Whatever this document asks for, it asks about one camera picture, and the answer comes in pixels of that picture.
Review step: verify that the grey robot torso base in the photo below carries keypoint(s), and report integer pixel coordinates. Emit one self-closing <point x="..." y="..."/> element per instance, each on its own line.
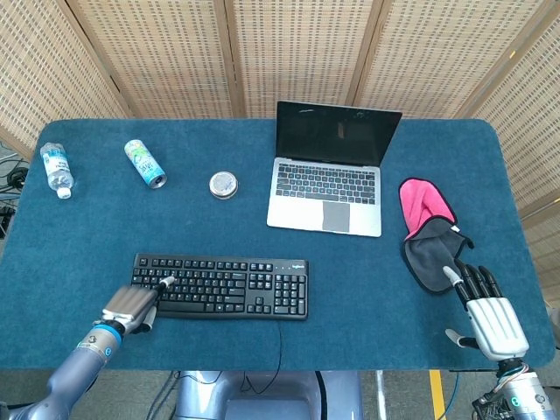
<point x="262" y="407"/>

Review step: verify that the black full-size keyboard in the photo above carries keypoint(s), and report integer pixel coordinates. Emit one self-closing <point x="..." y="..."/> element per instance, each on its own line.
<point x="227" y="284"/>

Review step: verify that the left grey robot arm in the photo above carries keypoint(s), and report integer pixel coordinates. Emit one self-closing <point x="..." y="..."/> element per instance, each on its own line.
<point x="79" y="363"/>

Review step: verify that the pink and grey cloth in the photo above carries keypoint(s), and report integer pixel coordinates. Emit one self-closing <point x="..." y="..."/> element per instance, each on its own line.
<point x="420" y="205"/>

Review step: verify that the clear plastic water bottle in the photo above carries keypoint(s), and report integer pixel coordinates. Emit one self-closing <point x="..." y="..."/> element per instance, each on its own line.
<point x="57" y="168"/>

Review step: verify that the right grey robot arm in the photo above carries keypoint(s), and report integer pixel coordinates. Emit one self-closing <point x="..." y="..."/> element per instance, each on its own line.
<point x="534" y="398"/>

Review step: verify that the woven wooden folding screen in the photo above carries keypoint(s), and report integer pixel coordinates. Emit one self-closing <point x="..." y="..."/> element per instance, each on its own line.
<point x="175" y="57"/>

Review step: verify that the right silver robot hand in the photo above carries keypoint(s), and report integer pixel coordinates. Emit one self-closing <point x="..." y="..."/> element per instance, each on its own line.
<point x="496" y="326"/>

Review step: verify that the blue table cover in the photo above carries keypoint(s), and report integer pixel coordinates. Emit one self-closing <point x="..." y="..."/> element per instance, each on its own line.
<point x="350" y="284"/>

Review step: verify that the grey open laptop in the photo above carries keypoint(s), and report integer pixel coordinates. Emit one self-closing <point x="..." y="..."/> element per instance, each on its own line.
<point x="337" y="131"/>

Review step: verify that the round silver tin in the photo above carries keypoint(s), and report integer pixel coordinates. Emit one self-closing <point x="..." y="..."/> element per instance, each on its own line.
<point x="222" y="184"/>

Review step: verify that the light blue drink can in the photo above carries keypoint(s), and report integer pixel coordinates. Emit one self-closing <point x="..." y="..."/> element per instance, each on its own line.
<point x="142" y="162"/>

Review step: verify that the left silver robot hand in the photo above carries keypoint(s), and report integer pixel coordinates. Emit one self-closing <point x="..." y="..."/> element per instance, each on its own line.
<point x="131" y="304"/>

